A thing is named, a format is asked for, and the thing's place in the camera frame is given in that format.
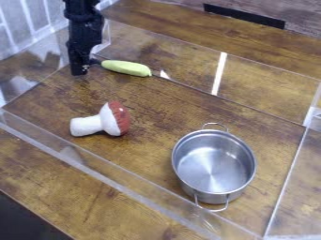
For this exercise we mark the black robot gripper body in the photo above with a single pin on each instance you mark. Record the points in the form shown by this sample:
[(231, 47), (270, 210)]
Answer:
[(80, 30)]

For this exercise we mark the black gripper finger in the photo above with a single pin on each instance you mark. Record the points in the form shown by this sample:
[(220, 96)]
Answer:
[(72, 62), (80, 63)]

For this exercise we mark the green handled metal spoon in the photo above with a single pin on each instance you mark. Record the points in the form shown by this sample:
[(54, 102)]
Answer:
[(124, 67)]

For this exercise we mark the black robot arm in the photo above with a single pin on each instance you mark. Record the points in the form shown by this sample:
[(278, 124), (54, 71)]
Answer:
[(80, 7)]

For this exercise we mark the red and white toy mushroom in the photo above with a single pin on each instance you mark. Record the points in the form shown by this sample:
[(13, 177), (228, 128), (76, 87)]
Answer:
[(112, 120)]

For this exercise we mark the black strip on table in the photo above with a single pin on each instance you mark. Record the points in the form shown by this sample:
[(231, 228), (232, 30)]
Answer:
[(244, 16)]

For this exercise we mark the small stainless steel pot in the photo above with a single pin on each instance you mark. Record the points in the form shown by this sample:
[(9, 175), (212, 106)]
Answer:
[(214, 165)]

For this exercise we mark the clear acrylic triangular bracket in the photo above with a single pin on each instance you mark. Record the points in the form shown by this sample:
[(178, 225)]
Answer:
[(101, 36)]

